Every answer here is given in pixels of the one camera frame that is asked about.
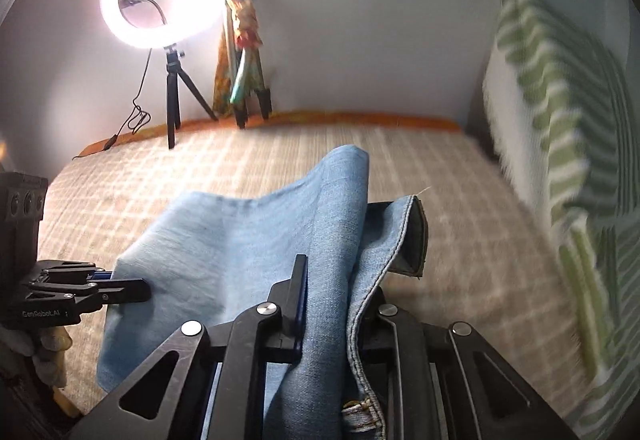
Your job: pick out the colourful cloth on stand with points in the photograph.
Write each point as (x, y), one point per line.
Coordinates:
(239, 72)

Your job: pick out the light blue denim pants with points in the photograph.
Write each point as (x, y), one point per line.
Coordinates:
(209, 257)

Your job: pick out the green white striped pillow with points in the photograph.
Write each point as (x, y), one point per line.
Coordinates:
(560, 115)

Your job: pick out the left hand grey glove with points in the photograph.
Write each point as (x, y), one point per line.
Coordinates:
(46, 347)

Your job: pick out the orange bed sheet edge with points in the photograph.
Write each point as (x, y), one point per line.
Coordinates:
(296, 118)

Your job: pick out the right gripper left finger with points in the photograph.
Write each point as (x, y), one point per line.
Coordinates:
(291, 297)

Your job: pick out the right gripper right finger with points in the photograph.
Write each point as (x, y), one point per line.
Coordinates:
(376, 331)

